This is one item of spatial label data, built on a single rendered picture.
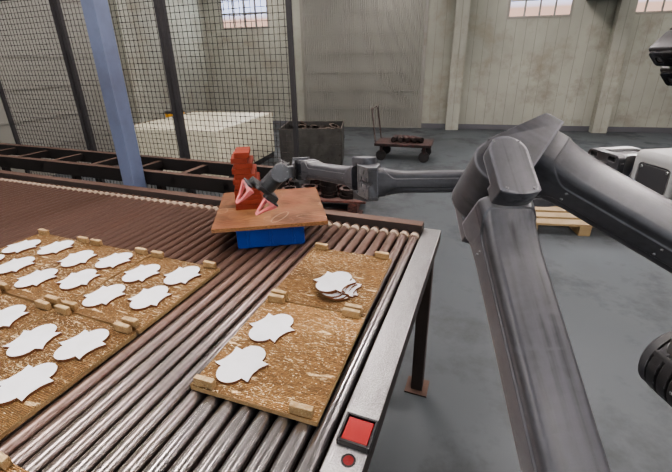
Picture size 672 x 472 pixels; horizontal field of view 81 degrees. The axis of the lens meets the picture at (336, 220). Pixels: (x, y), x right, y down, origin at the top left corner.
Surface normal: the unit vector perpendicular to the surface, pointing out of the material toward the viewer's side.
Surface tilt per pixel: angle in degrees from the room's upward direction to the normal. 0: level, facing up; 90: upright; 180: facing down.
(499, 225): 49
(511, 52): 90
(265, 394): 0
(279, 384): 0
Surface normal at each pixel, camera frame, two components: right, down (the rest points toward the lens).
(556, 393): 0.00, -0.49
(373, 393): -0.02, -0.92
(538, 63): -0.23, 0.37
